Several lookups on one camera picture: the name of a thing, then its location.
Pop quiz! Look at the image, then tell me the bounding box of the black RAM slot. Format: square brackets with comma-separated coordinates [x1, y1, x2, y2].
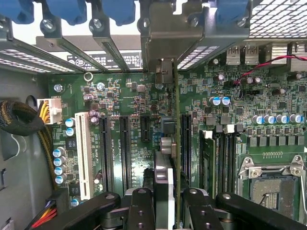
[223, 129, 230, 193]
[229, 129, 237, 193]
[216, 130, 224, 193]

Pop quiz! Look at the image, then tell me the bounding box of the CPU socket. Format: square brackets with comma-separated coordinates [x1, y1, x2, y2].
[236, 155, 307, 225]

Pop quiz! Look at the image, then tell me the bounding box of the white PCI expansion slot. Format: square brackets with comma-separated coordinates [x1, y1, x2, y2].
[74, 111, 94, 201]

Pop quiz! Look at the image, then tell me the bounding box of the short black expansion slot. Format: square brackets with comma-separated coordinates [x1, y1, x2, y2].
[140, 114, 152, 142]

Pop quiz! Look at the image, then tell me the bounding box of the CPU socket locking lever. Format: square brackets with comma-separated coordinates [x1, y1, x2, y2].
[244, 164, 305, 178]

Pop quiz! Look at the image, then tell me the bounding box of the green motherboard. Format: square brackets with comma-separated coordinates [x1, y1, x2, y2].
[47, 43, 307, 218]

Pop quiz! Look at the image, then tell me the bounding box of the open grey PC case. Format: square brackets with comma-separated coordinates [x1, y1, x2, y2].
[0, 0, 307, 230]

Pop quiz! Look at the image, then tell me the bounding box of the white power connector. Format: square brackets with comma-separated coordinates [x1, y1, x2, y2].
[36, 97, 63, 125]

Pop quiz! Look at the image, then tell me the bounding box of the metal expansion slot cover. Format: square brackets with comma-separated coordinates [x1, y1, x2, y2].
[39, 16, 110, 73]
[177, 23, 250, 70]
[0, 13, 82, 74]
[88, 17, 132, 73]

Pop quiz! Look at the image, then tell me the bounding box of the black case regulatory label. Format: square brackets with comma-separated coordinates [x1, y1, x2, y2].
[66, 51, 142, 70]

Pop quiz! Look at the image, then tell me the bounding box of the silver rear port block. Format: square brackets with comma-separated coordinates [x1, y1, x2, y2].
[224, 44, 261, 66]

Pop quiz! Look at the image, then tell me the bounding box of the blue card retention clip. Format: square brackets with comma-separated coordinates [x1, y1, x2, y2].
[45, 0, 87, 26]
[0, 0, 35, 25]
[101, 0, 137, 27]
[215, 0, 250, 25]

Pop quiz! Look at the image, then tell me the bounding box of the red and yellow wire bundle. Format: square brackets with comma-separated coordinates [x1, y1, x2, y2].
[30, 200, 59, 229]

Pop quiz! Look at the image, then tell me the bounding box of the black braided power cable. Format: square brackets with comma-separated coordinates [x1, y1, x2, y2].
[0, 100, 59, 191]

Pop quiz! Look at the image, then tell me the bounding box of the red and black fan wire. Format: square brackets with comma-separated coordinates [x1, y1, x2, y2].
[233, 54, 307, 87]

